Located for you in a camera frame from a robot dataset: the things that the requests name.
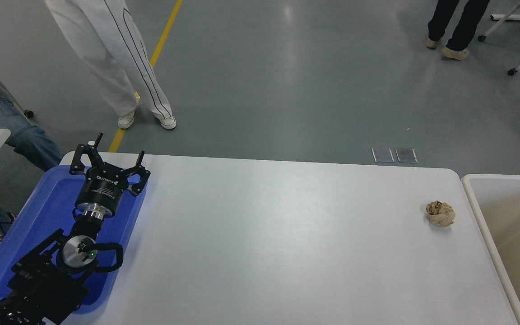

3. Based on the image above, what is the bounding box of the silver floor plate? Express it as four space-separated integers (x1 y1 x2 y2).
395 148 418 164
371 148 395 163

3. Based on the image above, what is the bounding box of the crumpled tan paper ball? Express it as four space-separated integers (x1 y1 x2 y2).
425 200 456 227

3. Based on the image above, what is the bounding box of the grey chair with casters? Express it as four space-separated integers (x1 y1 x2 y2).
0 49 34 119

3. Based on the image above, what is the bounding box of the blue plastic tray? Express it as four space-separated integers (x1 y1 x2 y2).
0 165 147 315

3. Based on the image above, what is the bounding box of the standing person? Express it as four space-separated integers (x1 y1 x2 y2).
45 0 177 130

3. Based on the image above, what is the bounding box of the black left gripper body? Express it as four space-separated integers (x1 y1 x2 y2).
75 166 131 211

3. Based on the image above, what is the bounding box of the walking person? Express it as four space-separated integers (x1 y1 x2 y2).
426 0 491 61

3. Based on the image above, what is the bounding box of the large pale bin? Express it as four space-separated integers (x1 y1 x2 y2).
461 174 520 325

